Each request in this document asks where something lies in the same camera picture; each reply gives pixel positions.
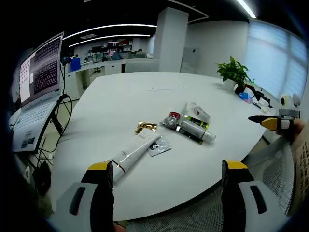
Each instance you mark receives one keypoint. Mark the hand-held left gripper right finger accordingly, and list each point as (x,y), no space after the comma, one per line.
(231,200)

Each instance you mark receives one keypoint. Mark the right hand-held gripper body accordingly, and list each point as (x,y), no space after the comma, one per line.
(288,112)

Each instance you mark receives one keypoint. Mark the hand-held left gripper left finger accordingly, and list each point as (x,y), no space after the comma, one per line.
(101,205)

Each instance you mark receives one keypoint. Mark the white skincare bottle red label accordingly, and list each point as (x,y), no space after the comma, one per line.
(200,113)

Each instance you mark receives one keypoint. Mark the white skincare tube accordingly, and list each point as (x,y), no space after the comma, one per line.
(135,154)

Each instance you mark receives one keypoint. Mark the grey skincare bottle clear cap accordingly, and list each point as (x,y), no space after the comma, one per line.
(193,129)

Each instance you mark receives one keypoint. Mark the silver skincare sachet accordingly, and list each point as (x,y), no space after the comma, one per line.
(159,146)

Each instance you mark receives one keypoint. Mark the red cap skincare bottle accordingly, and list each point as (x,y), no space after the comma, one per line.
(170,122)

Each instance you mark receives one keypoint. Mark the gold skincare sachet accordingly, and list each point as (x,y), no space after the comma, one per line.
(146,127)

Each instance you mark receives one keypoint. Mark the person's left hand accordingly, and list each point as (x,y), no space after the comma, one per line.
(120,228)

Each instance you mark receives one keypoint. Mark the blue packet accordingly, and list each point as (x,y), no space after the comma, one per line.
(245,96)

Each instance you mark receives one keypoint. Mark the dark red small pot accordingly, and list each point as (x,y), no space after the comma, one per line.
(240,89)

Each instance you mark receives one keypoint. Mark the green potted plant white pot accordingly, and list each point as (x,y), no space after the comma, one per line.
(233,70)

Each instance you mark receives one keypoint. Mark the person's patterned clothing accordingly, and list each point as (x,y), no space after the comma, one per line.
(303,169)

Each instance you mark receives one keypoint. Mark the window with blinds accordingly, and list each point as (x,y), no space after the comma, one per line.
(268,55)

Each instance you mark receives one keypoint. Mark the dark box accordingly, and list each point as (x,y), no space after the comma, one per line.
(42,176)

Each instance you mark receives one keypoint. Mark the short ceiling light strip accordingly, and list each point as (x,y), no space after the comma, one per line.
(246,8)

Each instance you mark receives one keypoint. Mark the white square pillar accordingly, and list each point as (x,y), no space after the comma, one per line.
(170,41)

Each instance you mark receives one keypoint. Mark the white counter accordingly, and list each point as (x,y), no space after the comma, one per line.
(106,68)

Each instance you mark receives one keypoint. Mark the blue box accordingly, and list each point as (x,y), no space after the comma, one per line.
(75,64)

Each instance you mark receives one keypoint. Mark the white laptop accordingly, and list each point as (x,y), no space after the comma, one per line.
(46,67)

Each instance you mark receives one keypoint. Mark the long ceiling light strip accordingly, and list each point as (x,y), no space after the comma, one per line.
(108,27)
(108,37)

